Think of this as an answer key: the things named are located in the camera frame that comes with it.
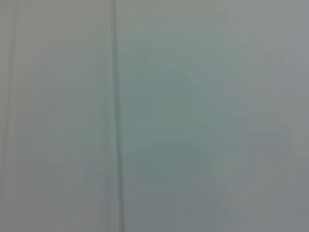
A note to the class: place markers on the black vertical wall strip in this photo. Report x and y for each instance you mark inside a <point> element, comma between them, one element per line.
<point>118,120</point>

